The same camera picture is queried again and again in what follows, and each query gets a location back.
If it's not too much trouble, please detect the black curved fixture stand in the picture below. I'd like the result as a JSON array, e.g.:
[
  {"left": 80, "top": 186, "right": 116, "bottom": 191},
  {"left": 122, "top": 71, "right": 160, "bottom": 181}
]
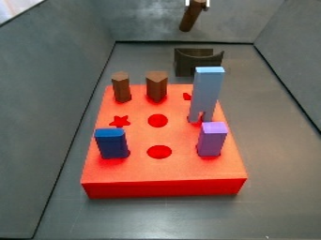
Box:
[{"left": 174, "top": 48, "right": 225, "bottom": 77}]

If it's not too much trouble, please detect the purple square block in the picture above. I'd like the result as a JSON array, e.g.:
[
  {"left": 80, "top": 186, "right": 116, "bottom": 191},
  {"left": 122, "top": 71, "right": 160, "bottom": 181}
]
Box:
[{"left": 197, "top": 122, "right": 229, "bottom": 157}]

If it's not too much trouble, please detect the brown oval cylinder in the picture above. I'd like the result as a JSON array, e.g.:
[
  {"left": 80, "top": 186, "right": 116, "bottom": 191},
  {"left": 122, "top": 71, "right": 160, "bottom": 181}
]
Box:
[{"left": 180, "top": 0, "right": 207, "bottom": 32}]

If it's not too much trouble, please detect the red peg board base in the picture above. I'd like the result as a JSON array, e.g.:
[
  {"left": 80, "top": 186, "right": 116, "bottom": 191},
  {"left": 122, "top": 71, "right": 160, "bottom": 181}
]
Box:
[{"left": 81, "top": 84, "right": 248, "bottom": 199}]

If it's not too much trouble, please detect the dark blue block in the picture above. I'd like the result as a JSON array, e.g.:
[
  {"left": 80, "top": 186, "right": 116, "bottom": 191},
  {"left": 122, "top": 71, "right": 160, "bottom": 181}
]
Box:
[{"left": 94, "top": 128, "right": 130, "bottom": 159}]

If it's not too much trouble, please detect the tall light blue block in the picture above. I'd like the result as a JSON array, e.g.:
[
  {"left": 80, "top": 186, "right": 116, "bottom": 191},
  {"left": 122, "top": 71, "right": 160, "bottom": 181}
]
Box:
[{"left": 189, "top": 67, "right": 227, "bottom": 123}]

